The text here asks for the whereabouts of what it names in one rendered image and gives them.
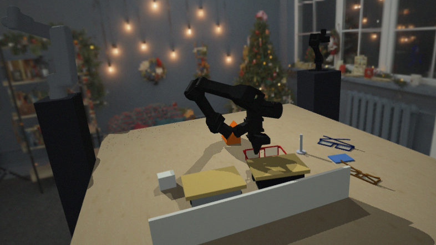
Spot white long flat panel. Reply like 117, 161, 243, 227
148, 165, 351, 245

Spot red glasses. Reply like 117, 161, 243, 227
243, 145, 287, 160

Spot blue flat square tag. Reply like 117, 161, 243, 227
327, 154, 354, 164

